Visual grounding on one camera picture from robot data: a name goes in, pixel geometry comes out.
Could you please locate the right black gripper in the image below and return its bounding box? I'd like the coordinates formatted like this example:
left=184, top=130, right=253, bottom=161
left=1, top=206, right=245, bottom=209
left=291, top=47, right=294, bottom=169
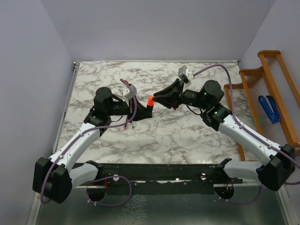
left=152, top=78, right=210, bottom=110

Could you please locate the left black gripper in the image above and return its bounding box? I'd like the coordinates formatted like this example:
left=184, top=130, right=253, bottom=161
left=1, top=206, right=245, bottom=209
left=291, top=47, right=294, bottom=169
left=106, top=95, right=153, bottom=123

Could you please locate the orange highlighter cap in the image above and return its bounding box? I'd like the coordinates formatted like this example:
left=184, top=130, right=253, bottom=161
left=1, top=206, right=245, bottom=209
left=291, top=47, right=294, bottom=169
left=147, top=96, right=154, bottom=107

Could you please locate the black orange highlighter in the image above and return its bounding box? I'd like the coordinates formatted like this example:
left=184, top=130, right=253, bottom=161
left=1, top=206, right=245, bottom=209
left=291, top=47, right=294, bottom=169
left=147, top=105, right=153, bottom=113

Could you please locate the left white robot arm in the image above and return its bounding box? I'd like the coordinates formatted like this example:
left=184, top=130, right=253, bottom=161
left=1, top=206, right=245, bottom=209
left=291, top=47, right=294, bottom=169
left=32, top=85, right=154, bottom=204

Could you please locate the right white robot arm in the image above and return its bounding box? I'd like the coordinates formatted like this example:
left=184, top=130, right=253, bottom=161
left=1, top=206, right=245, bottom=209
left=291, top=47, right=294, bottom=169
left=153, top=79, right=295, bottom=191

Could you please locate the wooden rack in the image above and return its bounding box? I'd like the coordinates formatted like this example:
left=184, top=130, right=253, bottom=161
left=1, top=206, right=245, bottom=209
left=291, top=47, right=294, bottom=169
left=224, top=50, right=300, bottom=156

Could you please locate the blue stapler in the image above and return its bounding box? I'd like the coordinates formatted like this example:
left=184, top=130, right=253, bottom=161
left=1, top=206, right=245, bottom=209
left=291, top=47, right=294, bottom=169
left=258, top=95, right=281, bottom=124

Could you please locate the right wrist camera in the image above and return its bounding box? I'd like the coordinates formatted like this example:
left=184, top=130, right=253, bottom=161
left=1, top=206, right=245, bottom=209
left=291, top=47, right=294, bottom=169
left=178, top=66, right=195, bottom=84

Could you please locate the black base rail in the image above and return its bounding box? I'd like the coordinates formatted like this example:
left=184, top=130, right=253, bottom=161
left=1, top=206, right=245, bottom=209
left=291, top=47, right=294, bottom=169
left=76, top=163, right=244, bottom=195

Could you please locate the aluminium frame rail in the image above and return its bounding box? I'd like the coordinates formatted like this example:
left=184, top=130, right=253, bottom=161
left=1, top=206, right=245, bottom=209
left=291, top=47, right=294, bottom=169
left=27, top=62, right=80, bottom=225

